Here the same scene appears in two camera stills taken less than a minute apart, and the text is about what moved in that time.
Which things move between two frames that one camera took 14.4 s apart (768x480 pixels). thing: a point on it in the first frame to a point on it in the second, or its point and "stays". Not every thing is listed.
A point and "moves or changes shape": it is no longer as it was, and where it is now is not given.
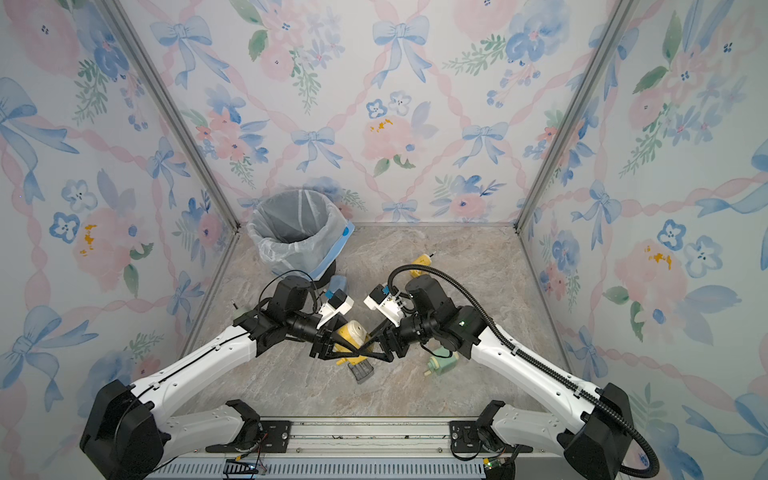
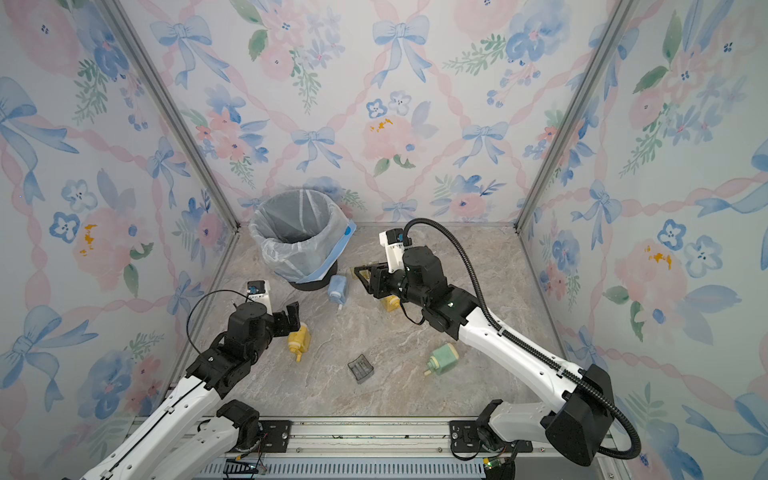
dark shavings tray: (362, 371) stays
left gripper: (325, 344) to (286, 326)
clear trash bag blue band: (298, 230) stays
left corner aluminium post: (148, 69) stays
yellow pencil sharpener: (355, 334) moves or changes shape
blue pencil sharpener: (338, 282) stays
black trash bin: (326, 278) stays
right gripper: (384, 336) to (380, 277)
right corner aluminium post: (613, 31) stays
